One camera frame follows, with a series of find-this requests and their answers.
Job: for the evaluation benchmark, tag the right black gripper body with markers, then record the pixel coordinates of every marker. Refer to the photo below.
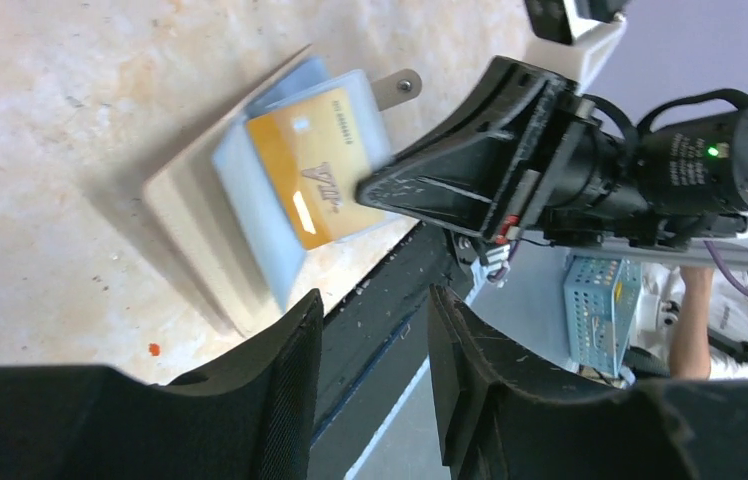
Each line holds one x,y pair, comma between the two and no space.
574,166

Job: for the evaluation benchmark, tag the beige card with grey stripe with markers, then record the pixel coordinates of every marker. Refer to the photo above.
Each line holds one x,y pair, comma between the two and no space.
314,154

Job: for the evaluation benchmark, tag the beige card holder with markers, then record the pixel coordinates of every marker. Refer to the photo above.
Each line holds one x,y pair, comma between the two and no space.
186,199

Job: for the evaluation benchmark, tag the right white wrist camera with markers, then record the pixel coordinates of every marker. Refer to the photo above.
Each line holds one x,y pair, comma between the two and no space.
574,38

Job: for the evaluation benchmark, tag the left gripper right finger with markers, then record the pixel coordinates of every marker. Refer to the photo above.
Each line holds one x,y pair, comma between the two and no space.
504,412

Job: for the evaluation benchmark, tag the blue perforated metal box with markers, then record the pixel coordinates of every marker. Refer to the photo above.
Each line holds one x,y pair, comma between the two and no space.
601,297

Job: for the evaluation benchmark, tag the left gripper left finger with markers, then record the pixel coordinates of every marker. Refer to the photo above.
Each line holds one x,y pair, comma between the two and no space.
248,414

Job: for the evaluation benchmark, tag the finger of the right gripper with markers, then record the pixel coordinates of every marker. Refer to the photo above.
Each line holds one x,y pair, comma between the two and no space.
458,175

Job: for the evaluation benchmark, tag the person in background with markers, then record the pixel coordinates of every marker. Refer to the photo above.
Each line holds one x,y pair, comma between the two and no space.
678,309

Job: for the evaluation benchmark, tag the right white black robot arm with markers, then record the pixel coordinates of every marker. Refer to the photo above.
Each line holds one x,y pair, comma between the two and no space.
694,175

